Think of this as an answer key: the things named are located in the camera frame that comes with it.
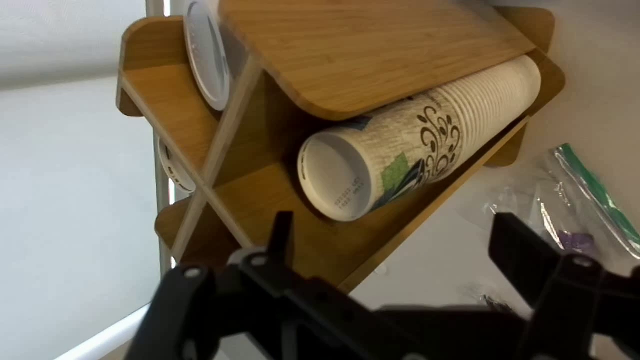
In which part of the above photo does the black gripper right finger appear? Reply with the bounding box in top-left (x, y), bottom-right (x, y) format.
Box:
top-left (487, 212), bottom-right (640, 360)

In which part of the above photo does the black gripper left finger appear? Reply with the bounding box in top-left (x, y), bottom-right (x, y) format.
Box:
top-left (121, 210), bottom-right (348, 360)

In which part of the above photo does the wooden coffee cup holder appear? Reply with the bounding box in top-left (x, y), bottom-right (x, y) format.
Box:
top-left (118, 0), bottom-right (566, 291)

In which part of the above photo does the clear zip bag green seal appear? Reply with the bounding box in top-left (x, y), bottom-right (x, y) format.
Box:
top-left (483, 145), bottom-right (640, 262)

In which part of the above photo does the stack of patterned paper cups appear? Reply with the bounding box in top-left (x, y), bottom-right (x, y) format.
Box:
top-left (296, 57), bottom-right (541, 222)

